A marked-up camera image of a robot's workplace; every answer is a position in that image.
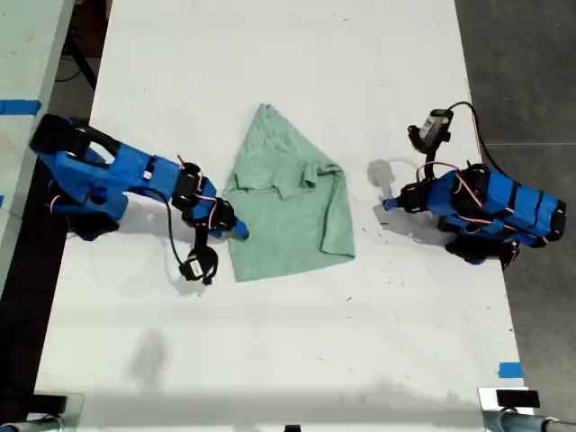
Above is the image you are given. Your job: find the pale green t-shirt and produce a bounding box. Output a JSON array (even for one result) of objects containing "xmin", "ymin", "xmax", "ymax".
[{"xmin": 219, "ymin": 103, "xmax": 357, "ymax": 284}]

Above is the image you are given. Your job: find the long blue tape strip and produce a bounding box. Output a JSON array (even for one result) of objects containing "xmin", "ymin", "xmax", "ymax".
[{"xmin": 0, "ymin": 98, "xmax": 43, "ymax": 116}]

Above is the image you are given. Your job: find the pale side table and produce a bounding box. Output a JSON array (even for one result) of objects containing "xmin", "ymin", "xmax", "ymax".
[{"xmin": 0, "ymin": 0, "xmax": 76, "ymax": 289}]

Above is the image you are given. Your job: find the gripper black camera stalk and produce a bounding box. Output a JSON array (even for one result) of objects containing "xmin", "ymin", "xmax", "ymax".
[
  {"xmin": 193, "ymin": 224, "xmax": 212, "ymax": 253},
  {"xmin": 416, "ymin": 148, "xmax": 441, "ymax": 182}
]

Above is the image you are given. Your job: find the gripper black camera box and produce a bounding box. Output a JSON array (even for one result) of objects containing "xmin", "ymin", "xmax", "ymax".
[
  {"xmin": 407, "ymin": 109, "xmax": 454, "ymax": 155},
  {"xmin": 178, "ymin": 246, "xmax": 221, "ymax": 286}
]

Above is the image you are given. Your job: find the gripper thin camera cable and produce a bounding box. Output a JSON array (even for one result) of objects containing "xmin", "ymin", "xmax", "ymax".
[{"xmin": 130, "ymin": 187, "xmax": 188, "ymax": 269}]

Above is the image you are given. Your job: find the gripper thick camera cable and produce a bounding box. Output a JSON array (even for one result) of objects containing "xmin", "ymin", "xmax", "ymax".
[{"xmin": 448, "ymin": 101, "xmax": 512, "ymax": 176}]

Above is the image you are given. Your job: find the black floor cable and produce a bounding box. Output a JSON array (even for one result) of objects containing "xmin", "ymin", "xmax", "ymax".
[{"xmin": 56, "ymin": 40, "xmax": 98, "ymax": 91}]

